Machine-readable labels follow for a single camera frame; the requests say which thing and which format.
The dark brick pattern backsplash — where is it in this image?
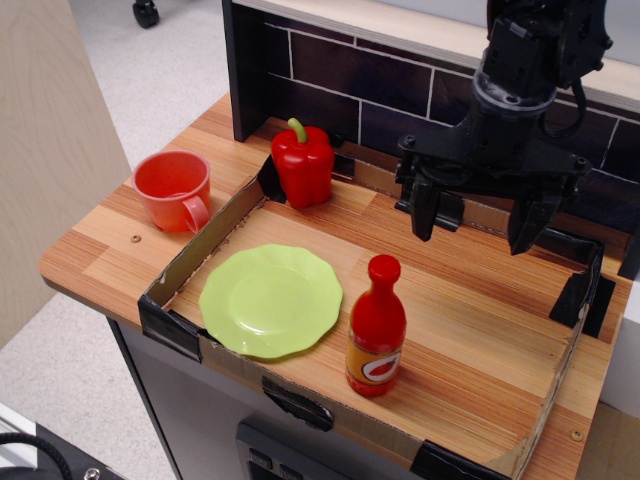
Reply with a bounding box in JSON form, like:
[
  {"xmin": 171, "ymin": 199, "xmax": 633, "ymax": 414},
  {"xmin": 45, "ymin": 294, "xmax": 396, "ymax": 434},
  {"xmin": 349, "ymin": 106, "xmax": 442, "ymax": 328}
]
[{"xmin": 222, "ymin": 0, "xmax": 640, "ymax": 281}]

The black caster wheel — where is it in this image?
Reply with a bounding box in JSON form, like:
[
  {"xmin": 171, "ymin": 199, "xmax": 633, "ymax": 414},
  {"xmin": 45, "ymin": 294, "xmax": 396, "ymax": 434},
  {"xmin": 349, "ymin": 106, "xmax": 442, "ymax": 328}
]
[{"xmin": 132, "ymin": 0, "xmax": 160, "ymax": 29}]

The grey oven control panel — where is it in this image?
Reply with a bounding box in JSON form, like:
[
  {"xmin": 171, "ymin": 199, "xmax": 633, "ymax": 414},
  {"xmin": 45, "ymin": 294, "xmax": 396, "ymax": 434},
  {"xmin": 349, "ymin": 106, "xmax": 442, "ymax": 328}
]
[{"xmin": 236, "ymin": 423, "xmax": 332, "ymax": 479}]

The orange plastic cup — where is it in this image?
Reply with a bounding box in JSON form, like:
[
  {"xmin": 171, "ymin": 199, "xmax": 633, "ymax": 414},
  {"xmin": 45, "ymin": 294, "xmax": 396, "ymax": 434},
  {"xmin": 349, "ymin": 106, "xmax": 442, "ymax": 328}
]
[{"xmin": 131, "ymin": 150, "xmax": 212, "ymax": 233}]

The light wooden panel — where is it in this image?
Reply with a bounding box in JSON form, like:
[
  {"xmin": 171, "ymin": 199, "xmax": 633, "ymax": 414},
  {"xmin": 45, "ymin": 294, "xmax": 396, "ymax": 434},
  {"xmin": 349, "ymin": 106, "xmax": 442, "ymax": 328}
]
[{"xmin": 1, "ymin": 1, "xmax": 130, "ymax": 344}]

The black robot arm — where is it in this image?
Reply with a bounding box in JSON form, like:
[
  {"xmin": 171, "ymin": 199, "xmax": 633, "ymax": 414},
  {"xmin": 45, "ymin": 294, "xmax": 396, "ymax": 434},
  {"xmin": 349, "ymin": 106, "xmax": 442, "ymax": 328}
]
[{"xmin": 396, "ymin": 1, "xmax": 613, "ymax": 255}]

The black cable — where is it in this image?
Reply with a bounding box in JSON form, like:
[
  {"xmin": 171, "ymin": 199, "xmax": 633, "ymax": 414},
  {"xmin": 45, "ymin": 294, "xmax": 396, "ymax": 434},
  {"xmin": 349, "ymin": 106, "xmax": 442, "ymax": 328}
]
[{"xmin": 0, "ymin": 432, "xmax": 74, "ymax": 480}]

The cardboard fence with black tape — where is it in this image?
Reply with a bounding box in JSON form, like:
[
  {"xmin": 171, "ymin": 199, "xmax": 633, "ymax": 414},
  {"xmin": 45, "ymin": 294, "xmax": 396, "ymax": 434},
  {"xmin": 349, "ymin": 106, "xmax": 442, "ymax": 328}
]
[{"xmin": 139, "ymin": 161, "xmax": 616, "ymax": 479}]

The red hot sauce bottle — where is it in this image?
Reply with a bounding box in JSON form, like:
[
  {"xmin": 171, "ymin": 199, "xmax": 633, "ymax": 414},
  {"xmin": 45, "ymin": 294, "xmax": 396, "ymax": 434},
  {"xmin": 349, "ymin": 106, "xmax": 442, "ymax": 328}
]
[{"xmin": 346, "ymin": 255, "xmax": 407, "ymax": 397}]

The green plastic plate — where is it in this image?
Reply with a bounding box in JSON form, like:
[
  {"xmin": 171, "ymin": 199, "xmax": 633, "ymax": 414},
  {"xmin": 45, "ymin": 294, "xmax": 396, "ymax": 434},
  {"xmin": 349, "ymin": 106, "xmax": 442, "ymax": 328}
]
[{"xmin": 199, "ymin": 244, "xmax": 343, "ymax": 360}]

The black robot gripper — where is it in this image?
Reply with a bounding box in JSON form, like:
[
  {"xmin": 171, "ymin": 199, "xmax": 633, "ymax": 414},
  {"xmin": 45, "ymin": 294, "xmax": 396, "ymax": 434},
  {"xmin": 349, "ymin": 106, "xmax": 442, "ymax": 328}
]
[{"xmin": 395, "ymin": 70, "xmax": 592, "ymax": 255}]

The red toy bell pepper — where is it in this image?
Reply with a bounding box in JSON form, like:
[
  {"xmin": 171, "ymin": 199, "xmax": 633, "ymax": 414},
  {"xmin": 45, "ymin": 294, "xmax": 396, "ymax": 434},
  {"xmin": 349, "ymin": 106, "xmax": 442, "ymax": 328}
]
[{"xmin": 271, "ymin": 118, "xmax": 335, "ymax": 209}]

